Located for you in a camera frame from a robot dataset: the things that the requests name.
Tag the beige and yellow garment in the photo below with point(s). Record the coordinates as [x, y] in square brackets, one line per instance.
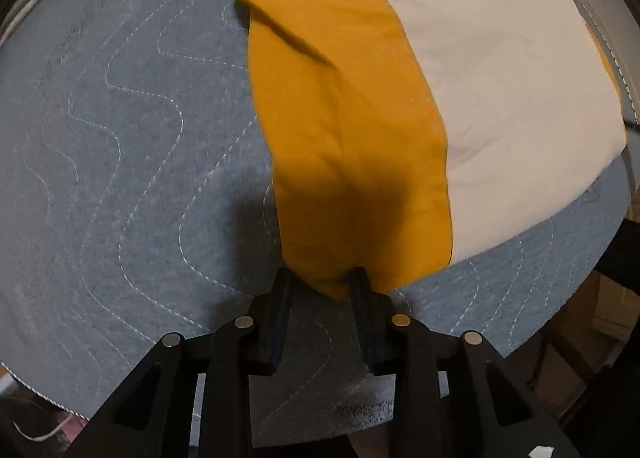
[350, 138]

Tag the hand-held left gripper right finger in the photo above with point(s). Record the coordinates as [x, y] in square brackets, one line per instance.
[367, 318]

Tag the grey quilted blanket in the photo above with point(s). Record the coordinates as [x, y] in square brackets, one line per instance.
[125, 163]

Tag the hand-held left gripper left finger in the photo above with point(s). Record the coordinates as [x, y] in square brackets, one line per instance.
[280, 318]

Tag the cardboard box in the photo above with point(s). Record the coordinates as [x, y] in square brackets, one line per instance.
[610, 310]

